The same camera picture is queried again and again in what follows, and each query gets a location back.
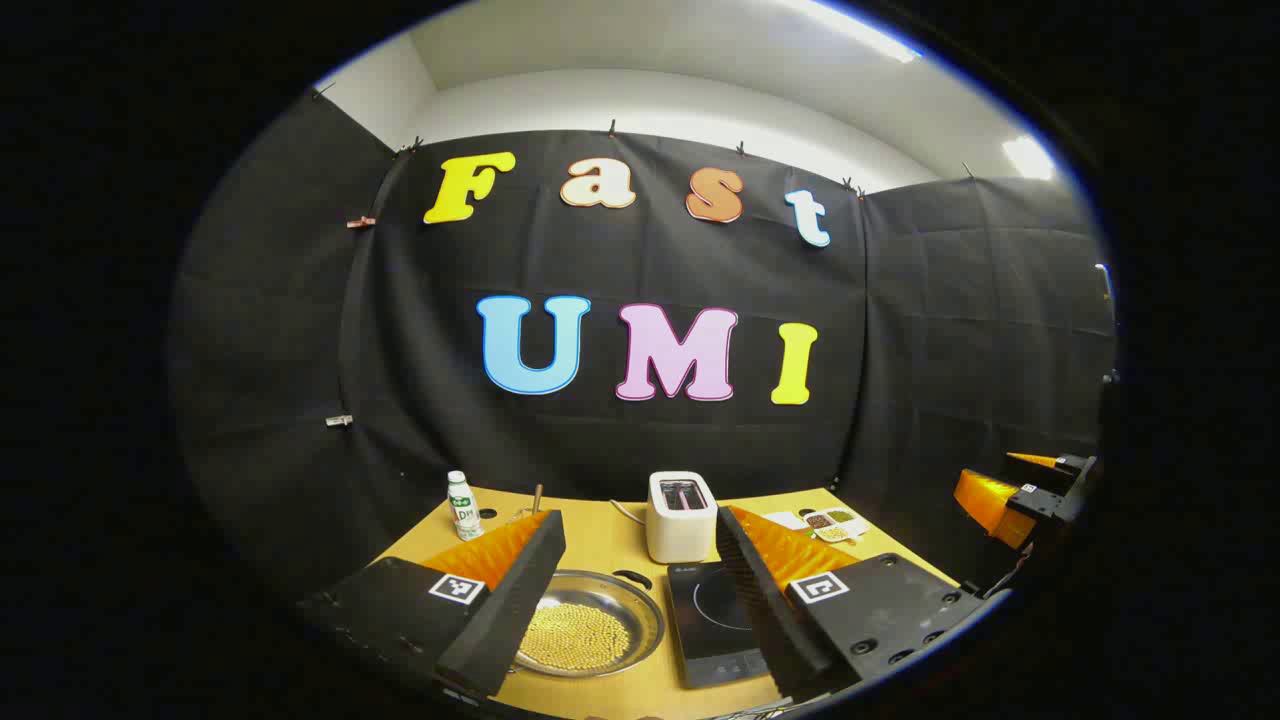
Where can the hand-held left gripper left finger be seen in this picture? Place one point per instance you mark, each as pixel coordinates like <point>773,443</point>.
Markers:
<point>520,590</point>

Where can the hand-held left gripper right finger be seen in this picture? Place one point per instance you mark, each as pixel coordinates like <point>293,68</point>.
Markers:
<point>755,600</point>

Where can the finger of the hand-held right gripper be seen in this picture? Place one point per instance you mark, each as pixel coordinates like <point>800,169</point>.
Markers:
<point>990,500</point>
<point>1040,461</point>

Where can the black induction cooktop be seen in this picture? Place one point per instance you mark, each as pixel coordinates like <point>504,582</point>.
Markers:
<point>710,610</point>

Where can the stainless steel pot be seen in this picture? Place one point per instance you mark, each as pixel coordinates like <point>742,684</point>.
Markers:
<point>640,610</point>

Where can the pile of yellow soybeans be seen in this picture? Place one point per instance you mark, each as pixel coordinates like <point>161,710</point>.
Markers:
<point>575,638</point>

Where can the white milk drink bottle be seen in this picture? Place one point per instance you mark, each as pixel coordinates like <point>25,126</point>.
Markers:
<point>464,512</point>

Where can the white toaster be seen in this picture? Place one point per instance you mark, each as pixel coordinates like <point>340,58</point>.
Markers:
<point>680,530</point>

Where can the white divided dish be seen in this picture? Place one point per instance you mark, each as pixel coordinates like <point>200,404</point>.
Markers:
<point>835,525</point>

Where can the small ceiling light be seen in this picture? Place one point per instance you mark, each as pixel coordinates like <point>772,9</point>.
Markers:
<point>1030,158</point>

